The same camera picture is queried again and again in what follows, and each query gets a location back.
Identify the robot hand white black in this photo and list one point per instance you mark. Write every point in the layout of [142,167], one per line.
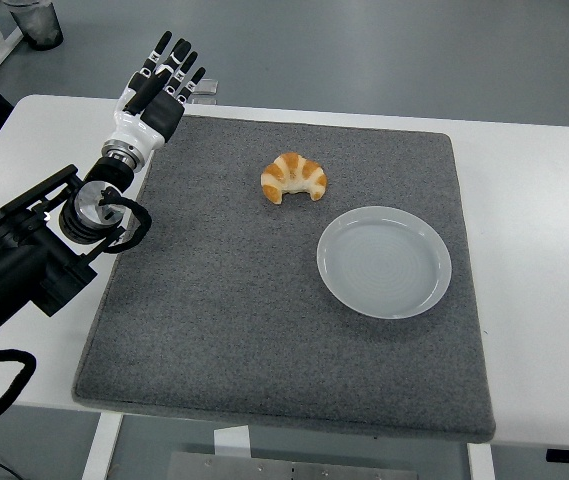
[129,131]

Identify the croissant bread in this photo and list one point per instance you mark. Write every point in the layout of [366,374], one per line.
[291,172]

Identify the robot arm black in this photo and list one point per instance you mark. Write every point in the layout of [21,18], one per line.
[19,260]

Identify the light grey round plate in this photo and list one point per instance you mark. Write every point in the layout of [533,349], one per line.
[384,265]

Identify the grey metal plate with screws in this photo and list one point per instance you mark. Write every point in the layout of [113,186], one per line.
[289,467]

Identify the clear plastic box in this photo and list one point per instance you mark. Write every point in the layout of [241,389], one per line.
[209,87]

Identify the black mesh waste bin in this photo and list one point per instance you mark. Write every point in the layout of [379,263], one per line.
[39,25]

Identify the grey felt mat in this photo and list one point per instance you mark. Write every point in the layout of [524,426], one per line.
[224,310]

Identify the white table support bracket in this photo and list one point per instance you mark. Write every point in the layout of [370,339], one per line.
[231,442]

